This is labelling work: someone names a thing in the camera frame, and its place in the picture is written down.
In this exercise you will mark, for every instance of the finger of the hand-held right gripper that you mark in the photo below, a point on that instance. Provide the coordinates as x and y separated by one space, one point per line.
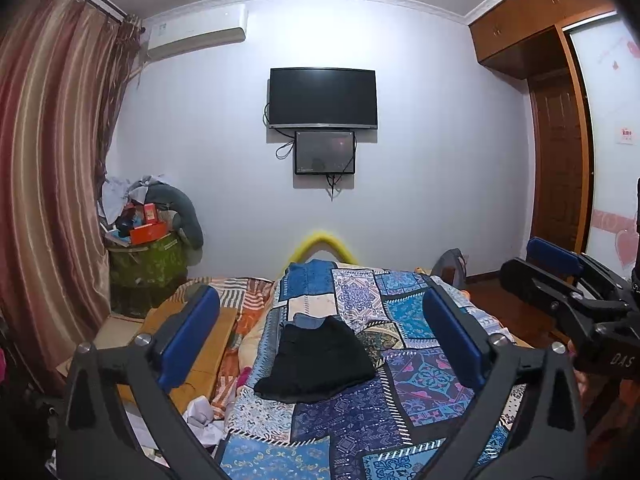
535 282
552 256

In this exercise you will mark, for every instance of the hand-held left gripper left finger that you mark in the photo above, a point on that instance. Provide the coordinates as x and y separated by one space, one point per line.
190 335

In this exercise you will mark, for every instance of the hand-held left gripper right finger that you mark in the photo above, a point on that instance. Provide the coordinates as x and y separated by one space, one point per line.
455 340

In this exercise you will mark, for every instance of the black pants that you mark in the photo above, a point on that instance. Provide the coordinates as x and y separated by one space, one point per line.
315 365

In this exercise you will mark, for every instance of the person's right hand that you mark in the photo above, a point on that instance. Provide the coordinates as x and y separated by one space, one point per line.
571 348

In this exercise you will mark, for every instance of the orange patterned bed sheet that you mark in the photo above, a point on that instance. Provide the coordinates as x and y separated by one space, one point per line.
245 305

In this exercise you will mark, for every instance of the pink cloth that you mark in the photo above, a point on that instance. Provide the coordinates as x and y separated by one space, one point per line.
245 377

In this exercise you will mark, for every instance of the grey backpack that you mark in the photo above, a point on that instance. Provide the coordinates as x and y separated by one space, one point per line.
450 266

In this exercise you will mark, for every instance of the white crumpled paper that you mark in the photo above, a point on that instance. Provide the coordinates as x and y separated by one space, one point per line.
202 410

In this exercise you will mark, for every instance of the green patterned box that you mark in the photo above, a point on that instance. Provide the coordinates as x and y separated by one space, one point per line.
150 265

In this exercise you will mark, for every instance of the wooden door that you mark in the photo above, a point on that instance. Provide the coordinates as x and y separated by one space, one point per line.
557 160

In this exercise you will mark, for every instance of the white wardrobe sliding door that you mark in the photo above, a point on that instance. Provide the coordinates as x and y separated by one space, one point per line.
610 170

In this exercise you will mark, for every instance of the orange box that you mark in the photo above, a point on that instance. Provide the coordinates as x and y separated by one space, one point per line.
147 233

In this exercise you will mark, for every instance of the small red box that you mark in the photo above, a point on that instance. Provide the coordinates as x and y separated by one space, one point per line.
150 212

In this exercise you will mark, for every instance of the blue patchwork blanket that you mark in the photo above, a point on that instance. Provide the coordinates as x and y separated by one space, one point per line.
350 420

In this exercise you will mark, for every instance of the pile of pale clothes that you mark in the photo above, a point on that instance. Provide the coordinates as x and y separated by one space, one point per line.
115 195

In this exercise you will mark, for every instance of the striped brown curtain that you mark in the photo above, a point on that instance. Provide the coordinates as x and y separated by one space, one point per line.
50 160

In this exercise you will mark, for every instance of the wooden overhead cabinet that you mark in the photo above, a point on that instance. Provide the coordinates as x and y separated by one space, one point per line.
525 25

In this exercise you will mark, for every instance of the white air conditioner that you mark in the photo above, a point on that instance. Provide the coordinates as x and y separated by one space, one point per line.
200 30

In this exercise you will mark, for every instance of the small wall monitor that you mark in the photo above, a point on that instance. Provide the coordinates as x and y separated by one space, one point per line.
325 152

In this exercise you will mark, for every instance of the wall television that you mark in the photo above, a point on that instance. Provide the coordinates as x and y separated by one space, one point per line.
322 97

